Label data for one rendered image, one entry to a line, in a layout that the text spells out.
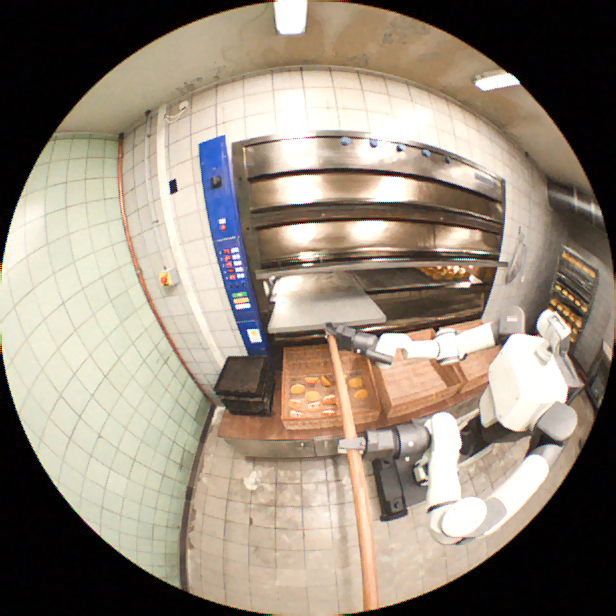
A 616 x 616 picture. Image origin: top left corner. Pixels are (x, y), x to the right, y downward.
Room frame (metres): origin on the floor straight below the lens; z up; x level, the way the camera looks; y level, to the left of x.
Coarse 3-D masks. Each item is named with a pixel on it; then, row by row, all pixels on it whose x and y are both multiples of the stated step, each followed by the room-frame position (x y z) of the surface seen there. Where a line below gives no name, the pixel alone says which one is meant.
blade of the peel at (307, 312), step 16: (288, 304) 0.91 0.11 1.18; (304, 304) 0.89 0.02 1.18; (320, 304) 0.87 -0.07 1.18; (336, 304) 0.85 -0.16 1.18; (352, 304) 0.83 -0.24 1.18; (368, 304) 0.82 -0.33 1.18; (272, 320) 0.75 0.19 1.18; (288, 320) 0.74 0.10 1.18; (304, 320) 0.73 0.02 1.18; (320, 320) 0.71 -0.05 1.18; (336, 320) 0.70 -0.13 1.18; (352, 320) 0.65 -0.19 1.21; (368, 320) 0.64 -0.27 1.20; (384, 320) 0.64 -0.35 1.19
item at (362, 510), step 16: (336, 352) 0.46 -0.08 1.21; (336, 368) 0.38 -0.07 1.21; (336, 384) 0.32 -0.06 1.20; (352, 416) 0.21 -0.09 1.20; (352, 432) 0.16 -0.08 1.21; (352, 464) 0.08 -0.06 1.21; (352, 480) 0.05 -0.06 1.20; (368, 512) -0.04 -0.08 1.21; (368, 528) -0.07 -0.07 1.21; (368, 544) -0.11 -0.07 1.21; (368, 560) -0.16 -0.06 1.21; (368, 576) -0.21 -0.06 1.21; (368, 592) -0.27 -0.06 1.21; (368, 608) -0.34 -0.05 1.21
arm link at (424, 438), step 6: (414, 420) 0.16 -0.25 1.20; (420, 420) 0.15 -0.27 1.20; (426, 420) 0.15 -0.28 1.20; (414, 426) 0.13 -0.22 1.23; (420, 426) 0.13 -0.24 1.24; (426, 426) 0.13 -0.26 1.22; (420, 432) 0.11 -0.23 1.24; (426, 432) 0.11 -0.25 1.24; (420, 438) 0.10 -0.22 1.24; (426, 438) 0.09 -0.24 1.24; (420, 444) 0.08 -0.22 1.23; (426, 444) 0.08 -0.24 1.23; (420, 450) 0.07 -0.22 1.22; (426, 450) 0.07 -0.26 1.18; (414, 456) 0.07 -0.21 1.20; (426, 456) 0.06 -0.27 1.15
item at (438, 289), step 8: (400, 288) 0.99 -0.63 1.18; (408, 288) 0.98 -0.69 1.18; (416, 288) 0.97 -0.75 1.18; (424, 288) 0.96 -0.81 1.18; (432, 288) 0.95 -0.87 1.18; (440, 288) 0.94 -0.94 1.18; (448, 288) 0.93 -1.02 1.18; (456, 288) 0.93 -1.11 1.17; (464, 288) 0.93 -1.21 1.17; (472, 288) 0.93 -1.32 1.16; (480, 288) 0.93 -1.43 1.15; (376, 296) 0.94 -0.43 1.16; (384, 296) 0.93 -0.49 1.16; (392, 296) 0.93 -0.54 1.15; (400, 296) 0.93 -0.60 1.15; (408, 296) 0.93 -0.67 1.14; (272, 304) 0.94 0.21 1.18
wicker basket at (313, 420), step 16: (288, 352) 0.90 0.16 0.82; (320, 352) 0.89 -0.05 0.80; (352, 352) 0.88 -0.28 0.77; (288, 368) 0.87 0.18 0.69; (304, 368) 0.86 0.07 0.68; (320, 368) 0.86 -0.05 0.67; (368, 368) 0.70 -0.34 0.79; (288, 384) 0.75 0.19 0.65; (304, 384) 0.79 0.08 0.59; (320, 384) 0.78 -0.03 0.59; (368, 384) 0.66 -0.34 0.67; (288, 400) 0.65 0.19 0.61; (304, 400) 0.65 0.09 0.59; (352, 400) 0.61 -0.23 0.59; (368, 400) 0.59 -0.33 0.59; (288, 416) 0.54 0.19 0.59; (320, 416) 0.45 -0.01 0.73; (336, 416) 0.44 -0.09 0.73; (368, 416) 0.47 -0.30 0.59
